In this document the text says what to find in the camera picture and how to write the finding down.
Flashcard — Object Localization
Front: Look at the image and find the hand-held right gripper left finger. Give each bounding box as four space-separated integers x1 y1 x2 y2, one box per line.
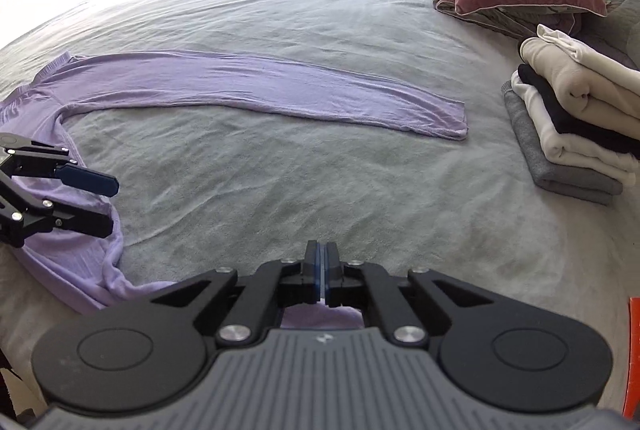
150 240 324 347

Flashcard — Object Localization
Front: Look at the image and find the grey folded garment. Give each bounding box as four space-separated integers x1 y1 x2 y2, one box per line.
501 80 624 207

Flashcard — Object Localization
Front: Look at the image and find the purple long-sleeve shirt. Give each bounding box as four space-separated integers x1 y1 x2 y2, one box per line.
0 50 470 332

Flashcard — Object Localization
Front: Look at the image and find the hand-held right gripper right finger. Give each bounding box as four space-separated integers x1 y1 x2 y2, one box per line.
323 240 502 347

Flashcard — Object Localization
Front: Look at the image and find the black folded garment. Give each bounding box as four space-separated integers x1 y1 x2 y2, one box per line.
517 64 640 157

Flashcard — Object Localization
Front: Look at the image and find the bed with grey sheet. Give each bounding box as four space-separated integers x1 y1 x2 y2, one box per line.
0 0 640 430

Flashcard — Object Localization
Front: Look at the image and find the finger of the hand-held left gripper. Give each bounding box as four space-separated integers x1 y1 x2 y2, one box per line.
0 133 120 197
0 171 115 249

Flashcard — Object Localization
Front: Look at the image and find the orange object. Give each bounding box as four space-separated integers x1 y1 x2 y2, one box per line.
621 296 640 419

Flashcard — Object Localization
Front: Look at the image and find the cream folded garment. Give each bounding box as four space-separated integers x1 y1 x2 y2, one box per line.
520 36 640 131

